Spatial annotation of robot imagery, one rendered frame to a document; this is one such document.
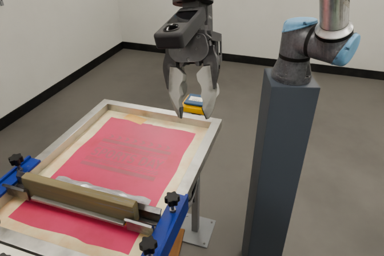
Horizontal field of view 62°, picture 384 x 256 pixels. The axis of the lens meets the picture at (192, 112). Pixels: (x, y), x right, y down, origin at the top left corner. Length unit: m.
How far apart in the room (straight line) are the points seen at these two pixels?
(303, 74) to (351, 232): 1.41
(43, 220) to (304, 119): 0.98
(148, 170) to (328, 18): 0.78
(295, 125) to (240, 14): 3.21
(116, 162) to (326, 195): 1.76
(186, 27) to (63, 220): 0.77
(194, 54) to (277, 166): 0.98
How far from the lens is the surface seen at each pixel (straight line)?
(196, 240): 2.17
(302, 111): 1.31
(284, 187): 1.54
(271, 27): 4.41
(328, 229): 2.40
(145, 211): 0.97
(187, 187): 1.07
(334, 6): 1.08
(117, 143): 1.34
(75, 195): 1.02
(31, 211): 1.16
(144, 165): 1.22
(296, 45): 1.22
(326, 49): 1.16
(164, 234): 0.94
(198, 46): 0.54
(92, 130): 1.45
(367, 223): 2.54
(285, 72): 1.26
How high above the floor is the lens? 1.74
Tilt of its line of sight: 31 degrees down
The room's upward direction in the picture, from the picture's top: straight up
